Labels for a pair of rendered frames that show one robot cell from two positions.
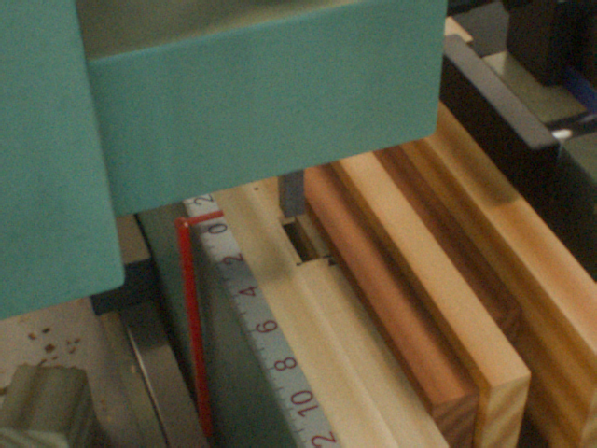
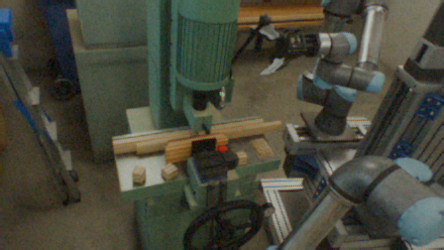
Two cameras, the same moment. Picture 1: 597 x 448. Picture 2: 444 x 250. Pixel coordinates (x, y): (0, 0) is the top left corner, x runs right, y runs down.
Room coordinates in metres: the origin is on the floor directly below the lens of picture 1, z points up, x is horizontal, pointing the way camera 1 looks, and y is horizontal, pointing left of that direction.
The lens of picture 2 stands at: (0.34, -0.93, 1.74)
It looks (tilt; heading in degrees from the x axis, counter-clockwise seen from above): 38 degrees down; 84
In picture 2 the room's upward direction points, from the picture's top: 8 degrees clockwise
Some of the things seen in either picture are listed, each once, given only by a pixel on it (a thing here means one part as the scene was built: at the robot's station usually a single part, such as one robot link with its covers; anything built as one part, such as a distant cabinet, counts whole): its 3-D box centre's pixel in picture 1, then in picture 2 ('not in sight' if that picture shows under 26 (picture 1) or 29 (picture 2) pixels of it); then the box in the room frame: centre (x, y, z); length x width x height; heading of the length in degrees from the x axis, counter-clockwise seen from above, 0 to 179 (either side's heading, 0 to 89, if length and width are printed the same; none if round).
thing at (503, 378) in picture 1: (382, 245); (196, 144); (0.35, -0.04, 0.93); 0.22 x 0.02 x 0.06; 20
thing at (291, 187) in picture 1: (290, 166); not in sight; (0.34, 0.00, 0.97); 0.01 x 0.01 x 0.05; 20
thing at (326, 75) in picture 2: not in sight; (331, 72); (0.79, 0.05, 1.24); 0.11 x 0.08 x 0.11; 162
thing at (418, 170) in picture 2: not in sight; (405, 180); (1.07, -0.19, 0.98); 0.13 x 0.12 x 0.14; 120
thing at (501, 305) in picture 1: (415, 237); not in sight; (0.35, -0.05, 0.93); 0.15 x 0.02 x 0.05; 20
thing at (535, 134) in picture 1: (537, 152); (205, 155); (0.38, -0.11, 0.95); 0.09 x 0.07 x 0.09; 20
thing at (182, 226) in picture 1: (212, 332); not in sight; (0.33, 0.04, 0.89); 0.02 x 0.01 x 0.14; 110
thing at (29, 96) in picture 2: not in sight; (36, 122); (-0.51, 0.41, 0.58); 0.27 x 0.25 x 1.16; 24
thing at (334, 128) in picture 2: not in sight; (332, 117); (0.99, 0.30, 0.87); 0.15 x 0.15 x 0.10
